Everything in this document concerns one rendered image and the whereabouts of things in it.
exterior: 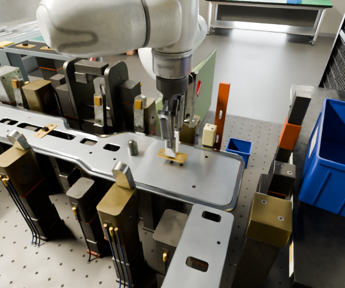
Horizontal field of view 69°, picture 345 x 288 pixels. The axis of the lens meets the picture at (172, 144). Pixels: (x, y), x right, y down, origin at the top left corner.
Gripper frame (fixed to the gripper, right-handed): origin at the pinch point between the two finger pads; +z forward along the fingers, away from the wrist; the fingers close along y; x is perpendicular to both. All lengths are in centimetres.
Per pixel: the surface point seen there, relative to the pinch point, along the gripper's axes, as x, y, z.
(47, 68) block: -69, -30, -2
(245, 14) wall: -52, -636, 72
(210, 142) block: 8.8, -10.6, 4.4
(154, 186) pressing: -0.9, 10.6, 6.8
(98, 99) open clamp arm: -32.2, -12.6, -2.0
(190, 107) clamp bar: 0.5, -14.5, -4.0
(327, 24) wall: 130, -632, 82
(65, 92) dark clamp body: -49, -15, -1
